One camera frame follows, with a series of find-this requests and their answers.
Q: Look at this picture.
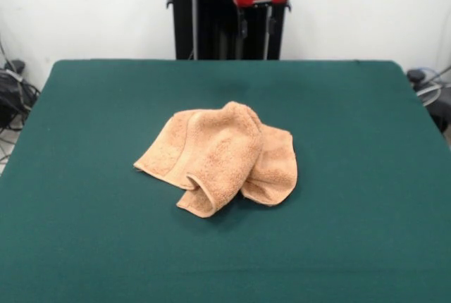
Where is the tan terry towel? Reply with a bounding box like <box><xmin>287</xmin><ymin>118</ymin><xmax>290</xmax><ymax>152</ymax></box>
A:
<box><xmin>132</xmin><ymin>101</ymin><xmax>299</xmax><ymax>218</ymax></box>

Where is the dark green table cloth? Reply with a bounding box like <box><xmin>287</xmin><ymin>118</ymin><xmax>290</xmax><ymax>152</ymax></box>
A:
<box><xmin>0</xmin><ymin>58</ymin><xmax>451</xmax><ymax>303</ymax></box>

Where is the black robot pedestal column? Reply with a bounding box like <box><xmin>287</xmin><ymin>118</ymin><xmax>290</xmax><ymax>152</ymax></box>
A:
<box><xmin>165</xmin><ymin>0</ymin><xmax>294</xmax><ymax>61</ymax></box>

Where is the black cable bundle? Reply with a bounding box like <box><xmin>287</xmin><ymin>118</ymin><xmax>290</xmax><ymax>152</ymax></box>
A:
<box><xmin>0</xmin><ymin>58</ymin><xmax>42</xmax><ymax>142</ymax></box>

